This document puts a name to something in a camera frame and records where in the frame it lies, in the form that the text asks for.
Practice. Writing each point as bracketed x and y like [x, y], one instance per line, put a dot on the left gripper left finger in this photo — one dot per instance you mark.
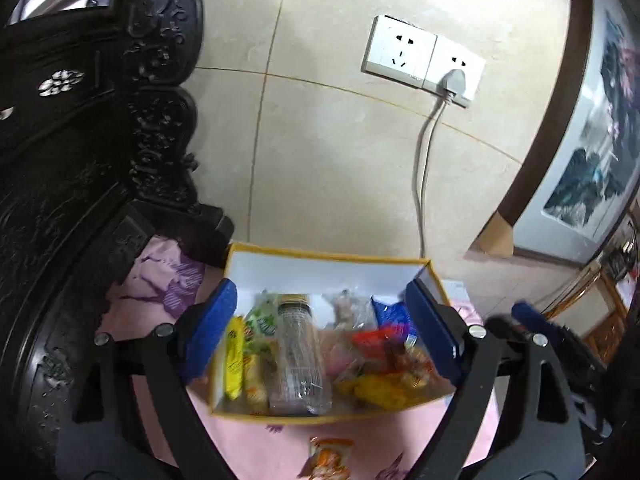
[106, 438]

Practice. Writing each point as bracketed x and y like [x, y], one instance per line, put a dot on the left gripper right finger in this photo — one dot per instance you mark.
[538, 436]

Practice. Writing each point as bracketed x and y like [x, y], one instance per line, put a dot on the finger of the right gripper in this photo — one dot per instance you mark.
[525, 314]

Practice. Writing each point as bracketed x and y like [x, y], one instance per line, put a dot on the yellow rice cracker bar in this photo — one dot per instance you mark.
[234, 358]

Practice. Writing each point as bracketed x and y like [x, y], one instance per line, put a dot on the green snack bag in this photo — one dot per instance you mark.
[261, 324]

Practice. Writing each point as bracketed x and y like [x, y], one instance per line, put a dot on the clear long snack tube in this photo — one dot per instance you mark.
[299, 386]

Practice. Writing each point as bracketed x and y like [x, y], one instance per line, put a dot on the yellow ball biscuit bag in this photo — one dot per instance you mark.
[384, 351]

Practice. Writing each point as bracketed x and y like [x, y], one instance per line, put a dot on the golden yellow cake packet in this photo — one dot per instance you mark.
[391, 392]

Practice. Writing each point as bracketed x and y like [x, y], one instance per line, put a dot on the white purple snack packet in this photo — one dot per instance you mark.
[351, 312]

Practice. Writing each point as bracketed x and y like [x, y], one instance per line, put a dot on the green ball biscuit bag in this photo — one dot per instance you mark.
[257, 387]

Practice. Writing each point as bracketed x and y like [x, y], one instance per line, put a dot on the pink cracker bag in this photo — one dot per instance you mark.
[342, 358]

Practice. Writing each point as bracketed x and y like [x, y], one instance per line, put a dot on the wooden armchair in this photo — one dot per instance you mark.
[595, 308]

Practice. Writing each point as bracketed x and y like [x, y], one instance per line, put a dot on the pink patterned tablecloth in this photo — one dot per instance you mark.
[369, 420]

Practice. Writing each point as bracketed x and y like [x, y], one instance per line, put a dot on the framed lotus painting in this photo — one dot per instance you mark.
[582, 171]

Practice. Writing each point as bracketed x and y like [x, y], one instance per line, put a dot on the small orange snack packet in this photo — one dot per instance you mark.
[327, 459]

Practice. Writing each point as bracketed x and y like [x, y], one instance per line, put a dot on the dark carved wooden furniture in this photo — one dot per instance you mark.
[95, 129]

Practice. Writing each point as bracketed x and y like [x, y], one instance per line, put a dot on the white socket with plug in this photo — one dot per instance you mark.
[454, 72]

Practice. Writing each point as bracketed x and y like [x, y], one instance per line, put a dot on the white wall socket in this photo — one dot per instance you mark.
[398, 51]

